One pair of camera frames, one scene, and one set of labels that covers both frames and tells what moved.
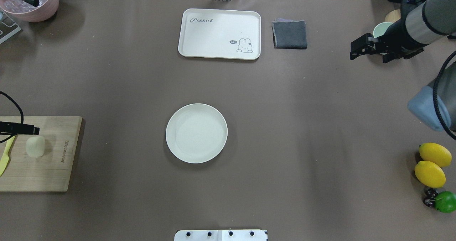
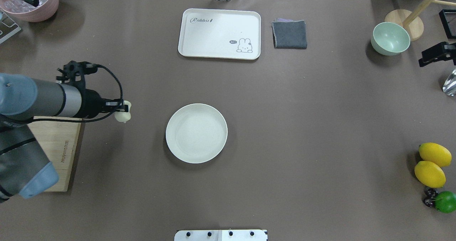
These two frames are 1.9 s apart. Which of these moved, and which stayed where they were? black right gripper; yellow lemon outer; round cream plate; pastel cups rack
Moved: black right gripper
Stayed: pastel cups rack; yellow lemon outer; round cream plate
